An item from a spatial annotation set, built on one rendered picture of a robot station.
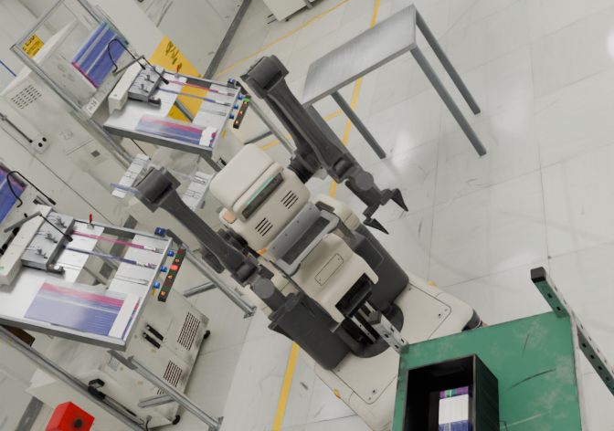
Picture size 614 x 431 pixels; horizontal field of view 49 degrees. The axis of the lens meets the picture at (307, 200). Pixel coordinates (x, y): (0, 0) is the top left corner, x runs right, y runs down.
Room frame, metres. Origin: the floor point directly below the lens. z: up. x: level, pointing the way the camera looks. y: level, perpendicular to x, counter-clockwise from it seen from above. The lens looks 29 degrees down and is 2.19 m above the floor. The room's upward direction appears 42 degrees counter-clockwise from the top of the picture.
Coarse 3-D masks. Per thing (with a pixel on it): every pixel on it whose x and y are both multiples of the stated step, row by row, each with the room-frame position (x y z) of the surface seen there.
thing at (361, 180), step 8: (352, 160) 1.77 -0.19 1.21; (352, 168) 1.76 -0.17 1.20; (360, 168) 1.69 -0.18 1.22; (336, 176) 1.76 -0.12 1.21; (344, 176) 1.74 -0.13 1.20; (352, 176) 1.68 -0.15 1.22; (360, 176) 1.68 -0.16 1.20; (368, 176) 1.67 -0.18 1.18; (352, 184) 1.71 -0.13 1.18; (360, 184) 1.67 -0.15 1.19; (368, 184) 1.67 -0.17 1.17
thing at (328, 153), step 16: (272, 80) 1.79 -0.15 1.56; (272, 96) 1.76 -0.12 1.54; (288, 96) 1.76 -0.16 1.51; (288, 112) 1.76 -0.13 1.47; (304, 112) 1.76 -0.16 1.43; (304, 128) 1.76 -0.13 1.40; (320, 128) 1.77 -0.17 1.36; (320, 144) 1.76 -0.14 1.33; (320, 160) 1.79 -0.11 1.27; (336, 160) 1.76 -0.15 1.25
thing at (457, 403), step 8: (440, 392) 1.07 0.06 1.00; (448, 392) 1.05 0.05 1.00; (456, 392) 1.04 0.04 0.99; (464, 392) 1.02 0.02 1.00; (472, 392) 1.03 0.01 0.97; (440, 400) 1.05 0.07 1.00; (448, 400) 1.04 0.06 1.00; (456, 400) 1.02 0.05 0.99; (464, 400) 1.01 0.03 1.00; (472, 400) 1.01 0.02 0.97; (440, 408) 1.03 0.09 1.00; (448, 408) 1.02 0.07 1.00; (456, 408) 1.01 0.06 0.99; (464, 408) 0.99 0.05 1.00; (472, 408) 1.00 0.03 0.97; (440, 416) 1.02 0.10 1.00; (448, 416) 1.00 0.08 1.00; (456, 416) 0.99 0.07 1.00; (464, 416) 0.98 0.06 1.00; (472, 416) 0.98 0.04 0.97; (440, 424) 1.00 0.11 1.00; (448, 424) 0.99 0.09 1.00; (456, 424) 0.98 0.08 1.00; (464, 424) 0.96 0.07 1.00; (472, 424) 0.97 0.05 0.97
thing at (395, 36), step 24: (384, 24) 3.42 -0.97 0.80; (408, 24) 3.19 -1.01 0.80; (336, 48) 3.62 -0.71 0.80; (360, 48) 3.38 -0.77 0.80; (384, 48) 3.17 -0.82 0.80; (408, 48) 3.01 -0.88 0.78; (432, 48) 3.36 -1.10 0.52; (312, 72) 3.59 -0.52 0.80; (336, 72) 3.36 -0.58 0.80; (360, 72) 3.15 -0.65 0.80; (432, 72) 2.99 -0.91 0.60; (456, 72) 3.35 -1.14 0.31; (312, 96) 3.33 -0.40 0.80; (336, 96) 3.69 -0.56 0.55; (456, 120) 3.01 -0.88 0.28; (336, 144) 3.34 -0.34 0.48; (480, 144) 2.99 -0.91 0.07
